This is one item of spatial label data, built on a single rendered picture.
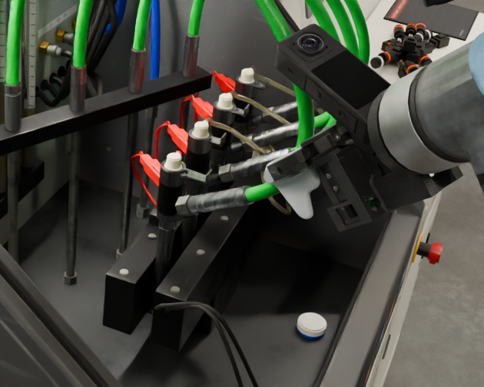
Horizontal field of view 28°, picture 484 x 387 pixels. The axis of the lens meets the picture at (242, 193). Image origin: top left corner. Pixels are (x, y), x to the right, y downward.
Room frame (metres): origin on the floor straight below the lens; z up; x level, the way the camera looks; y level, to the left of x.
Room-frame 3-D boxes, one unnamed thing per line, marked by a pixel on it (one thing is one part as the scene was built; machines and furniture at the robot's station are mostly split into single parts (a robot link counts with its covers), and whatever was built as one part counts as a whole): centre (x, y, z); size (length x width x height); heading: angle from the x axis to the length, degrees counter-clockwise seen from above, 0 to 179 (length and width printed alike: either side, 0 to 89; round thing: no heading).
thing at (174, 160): (0.89, 0.08, 1.12); 0.02 x 0.02 x 0.03
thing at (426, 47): (1.56, -0.25, 1.01); 0.23 x 0.11 x 0.06; 165
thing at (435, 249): (1.25, -0.31, 0.80); 0.05 x 0.04 x 0.05; 165
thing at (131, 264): (1.00, 0.05, 0.91); 0.34 x 0.10 x 0.15; 165
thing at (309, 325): (0.99, -0.12, 0.84); 0.04 x 0.04 x 0.01
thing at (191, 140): (0.96, 0.05, 1.01); 0.05 x 0.03 x 0.21; 75
